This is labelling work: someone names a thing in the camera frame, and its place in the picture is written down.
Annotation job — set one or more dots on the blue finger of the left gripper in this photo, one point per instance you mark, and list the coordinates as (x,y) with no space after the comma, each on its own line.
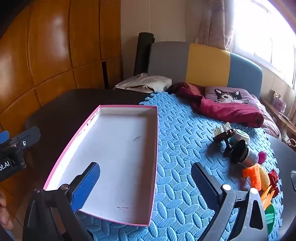
(4,136)

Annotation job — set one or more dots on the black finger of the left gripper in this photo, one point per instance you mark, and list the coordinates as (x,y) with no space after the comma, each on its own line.
(26,139)

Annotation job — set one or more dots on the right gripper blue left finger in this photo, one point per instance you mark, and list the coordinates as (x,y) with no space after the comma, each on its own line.
(82,186)

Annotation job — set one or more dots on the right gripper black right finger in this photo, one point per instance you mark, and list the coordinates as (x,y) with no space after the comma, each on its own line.
(208,186)

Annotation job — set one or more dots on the black lens with clear cap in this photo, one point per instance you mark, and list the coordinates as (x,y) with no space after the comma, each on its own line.
(243,155)

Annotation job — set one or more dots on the orange cube block toy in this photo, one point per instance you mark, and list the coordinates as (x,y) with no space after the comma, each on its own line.
(253,173)

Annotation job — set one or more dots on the brown scalp massager comb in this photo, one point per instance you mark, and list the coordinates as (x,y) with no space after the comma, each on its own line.
(223,133)

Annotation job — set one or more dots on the white green soap dispenser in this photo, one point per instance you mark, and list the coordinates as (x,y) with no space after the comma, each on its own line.
(239,135)

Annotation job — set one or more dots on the orange plastic clip piece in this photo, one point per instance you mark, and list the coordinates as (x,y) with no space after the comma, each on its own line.
(266,197)

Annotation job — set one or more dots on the magenta plastic suction toy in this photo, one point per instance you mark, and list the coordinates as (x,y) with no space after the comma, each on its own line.
(262,155)

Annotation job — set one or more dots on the red metallic cylinder case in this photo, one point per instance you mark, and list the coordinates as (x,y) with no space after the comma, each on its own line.
(273,178)

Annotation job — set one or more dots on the green plastic spool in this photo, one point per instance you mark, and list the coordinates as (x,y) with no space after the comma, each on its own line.
(270,218)

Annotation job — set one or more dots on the person left hand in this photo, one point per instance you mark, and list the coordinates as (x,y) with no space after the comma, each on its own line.
(5,220)

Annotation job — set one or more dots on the pink shallow cardboard box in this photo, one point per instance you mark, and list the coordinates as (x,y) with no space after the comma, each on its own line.
(123,141)

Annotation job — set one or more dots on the dark red blanket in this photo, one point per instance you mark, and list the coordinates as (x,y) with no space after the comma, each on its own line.
(242,114)

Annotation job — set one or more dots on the pink striped duvet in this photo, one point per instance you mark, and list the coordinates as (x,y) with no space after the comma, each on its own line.
(268,125)

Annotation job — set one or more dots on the purple cat pillow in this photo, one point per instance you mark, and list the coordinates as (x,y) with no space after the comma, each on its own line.
(220,94)

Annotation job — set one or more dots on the wooden wardrobe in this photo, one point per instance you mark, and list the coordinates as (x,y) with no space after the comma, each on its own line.
(55,46)

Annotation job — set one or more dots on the wooden desk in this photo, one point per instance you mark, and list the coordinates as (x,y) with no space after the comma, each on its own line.
(285,124)

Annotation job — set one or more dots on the pink gift box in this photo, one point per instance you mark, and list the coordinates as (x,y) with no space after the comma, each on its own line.
(278,102)

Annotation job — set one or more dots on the beige folded cloth bag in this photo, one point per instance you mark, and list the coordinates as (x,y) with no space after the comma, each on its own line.
(145,84)

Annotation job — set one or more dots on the grey yellow blue headboard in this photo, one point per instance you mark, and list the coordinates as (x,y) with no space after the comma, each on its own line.
(204,65)

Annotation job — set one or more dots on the black rolled mat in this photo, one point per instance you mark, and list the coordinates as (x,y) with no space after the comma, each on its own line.
(144,43)

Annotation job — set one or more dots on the pink curtain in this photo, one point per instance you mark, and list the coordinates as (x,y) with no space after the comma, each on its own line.
(216,23)

